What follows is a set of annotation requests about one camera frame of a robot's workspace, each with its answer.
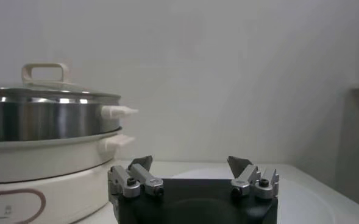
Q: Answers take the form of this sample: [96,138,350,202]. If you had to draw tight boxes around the stainless steel steamer basket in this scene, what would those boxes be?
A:
[0,86,139,142]

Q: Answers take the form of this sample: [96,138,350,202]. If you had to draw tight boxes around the white round plate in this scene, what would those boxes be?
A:
[171,167,336,224]

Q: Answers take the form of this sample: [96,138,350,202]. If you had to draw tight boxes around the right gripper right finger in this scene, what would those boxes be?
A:
[227,155,280,200]

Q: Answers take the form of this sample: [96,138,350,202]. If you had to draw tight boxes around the glass lid with cream handle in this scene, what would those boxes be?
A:
[0,62,122,99]

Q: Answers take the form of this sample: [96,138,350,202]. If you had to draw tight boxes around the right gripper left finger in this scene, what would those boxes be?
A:
[107,155,165,199]

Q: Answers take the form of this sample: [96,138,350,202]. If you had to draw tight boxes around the cream electric cooking pot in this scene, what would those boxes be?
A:
[0,127,136,224]

